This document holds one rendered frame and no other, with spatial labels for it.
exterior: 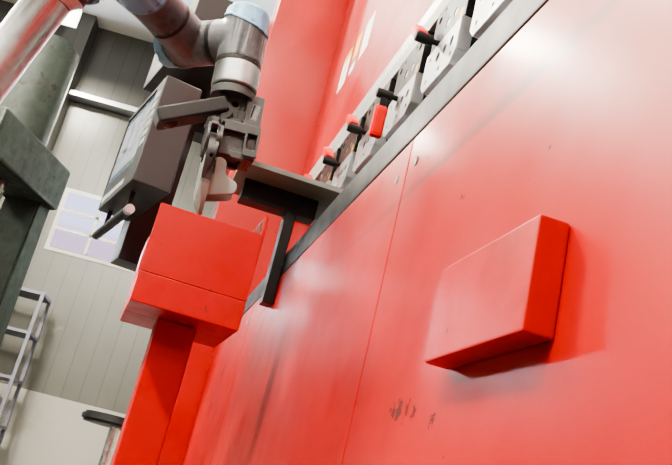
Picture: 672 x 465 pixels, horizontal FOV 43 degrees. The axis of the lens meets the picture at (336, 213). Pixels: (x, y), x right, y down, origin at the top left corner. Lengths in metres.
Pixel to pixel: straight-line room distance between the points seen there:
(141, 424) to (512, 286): 0.87
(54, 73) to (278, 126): 2.69
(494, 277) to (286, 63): 2.21
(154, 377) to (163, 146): 1.44
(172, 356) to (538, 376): 0.88
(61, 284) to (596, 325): 10.21
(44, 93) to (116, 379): 5.71
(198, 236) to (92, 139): 9.85
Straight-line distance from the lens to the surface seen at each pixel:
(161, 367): 1.31
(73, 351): 10.40
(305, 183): 1.56
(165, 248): 1.27
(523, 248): 0.51
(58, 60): 5.18
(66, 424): 10.30
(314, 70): 2.72
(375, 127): 1.55
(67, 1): 1.76
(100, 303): 10.47
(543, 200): 0.56
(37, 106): 5.06
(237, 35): 1.42
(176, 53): 1.47
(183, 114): 1.36
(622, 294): 0.44
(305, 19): 2.79
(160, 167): 2.64
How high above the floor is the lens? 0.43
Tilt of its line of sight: 20 degrees up
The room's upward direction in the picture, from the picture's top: 14 degrees clockwise
